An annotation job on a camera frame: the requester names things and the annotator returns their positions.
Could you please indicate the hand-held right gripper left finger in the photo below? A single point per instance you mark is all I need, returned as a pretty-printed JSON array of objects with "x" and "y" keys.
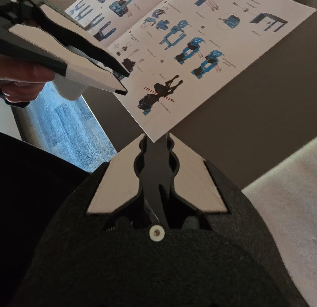
[{"x": 116, "y": 188}]

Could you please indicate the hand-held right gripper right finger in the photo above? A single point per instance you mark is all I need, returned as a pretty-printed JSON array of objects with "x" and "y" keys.
[{"x": 198, "y": 188}]

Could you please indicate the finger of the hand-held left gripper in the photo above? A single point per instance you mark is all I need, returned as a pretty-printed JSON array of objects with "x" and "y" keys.
[
  {"x": 86, "y": 71},
  {"x": 62, "y": 24}
]

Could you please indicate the person's left hand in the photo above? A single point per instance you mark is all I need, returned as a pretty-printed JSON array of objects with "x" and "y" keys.
[{"x": 22, "y": 76}]

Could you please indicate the white foam sheet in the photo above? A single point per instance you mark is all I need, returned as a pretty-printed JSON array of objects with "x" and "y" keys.
[{"x": 284, "y": 212}]

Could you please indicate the printed instruction manual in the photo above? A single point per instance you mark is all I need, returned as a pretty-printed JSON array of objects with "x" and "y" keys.
[{"x": 223, "y": 51}]

